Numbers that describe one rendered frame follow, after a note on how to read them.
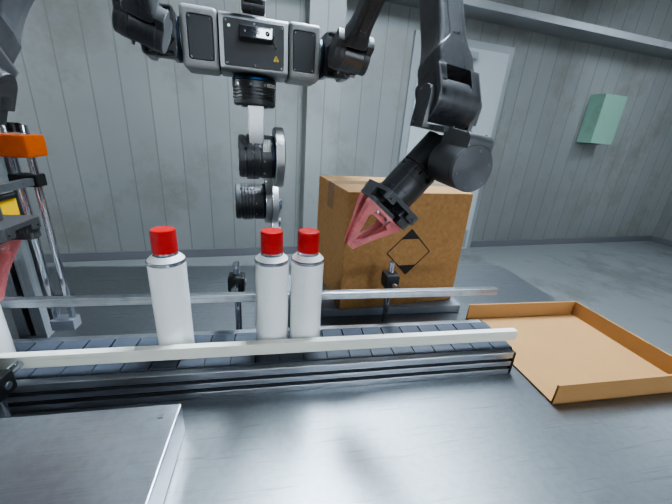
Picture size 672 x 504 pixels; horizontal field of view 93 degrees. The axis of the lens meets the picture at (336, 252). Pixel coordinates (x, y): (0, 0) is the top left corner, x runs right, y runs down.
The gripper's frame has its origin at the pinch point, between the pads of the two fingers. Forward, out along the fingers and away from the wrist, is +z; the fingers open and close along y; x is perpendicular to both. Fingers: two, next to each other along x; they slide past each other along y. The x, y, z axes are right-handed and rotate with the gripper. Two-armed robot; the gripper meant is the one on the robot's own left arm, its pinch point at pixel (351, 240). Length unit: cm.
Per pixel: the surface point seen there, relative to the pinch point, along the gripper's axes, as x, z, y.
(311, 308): 2.1, 12.1, 2.1
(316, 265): -2.3, 6.2, 1.9
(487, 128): 148, -164, -286
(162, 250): -20.1, 18.1, 1.2
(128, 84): -120, 47, -261
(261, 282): -6.8, 13.5, 1.7
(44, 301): -28.2, 38.0, -3.8
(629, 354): 62, -21, 4
